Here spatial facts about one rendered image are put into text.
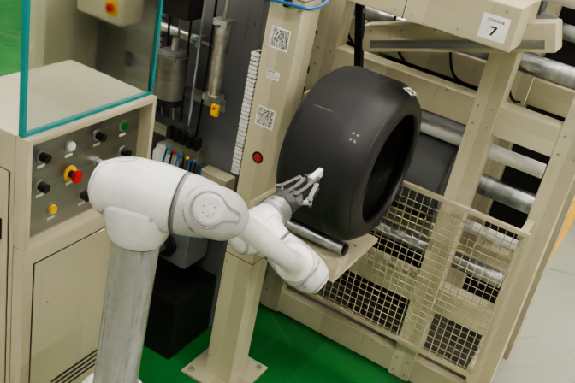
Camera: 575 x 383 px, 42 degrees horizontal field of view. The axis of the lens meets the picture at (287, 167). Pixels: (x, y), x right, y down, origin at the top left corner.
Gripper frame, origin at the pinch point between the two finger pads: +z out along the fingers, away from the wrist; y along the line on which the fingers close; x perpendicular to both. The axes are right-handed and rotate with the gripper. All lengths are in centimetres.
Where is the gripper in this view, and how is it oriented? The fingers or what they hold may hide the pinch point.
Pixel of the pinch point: (315, 176)
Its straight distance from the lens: 233.4
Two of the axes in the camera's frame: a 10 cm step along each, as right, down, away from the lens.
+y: -8.4, -3.7, 3.9
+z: 5.3, -4.3, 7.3
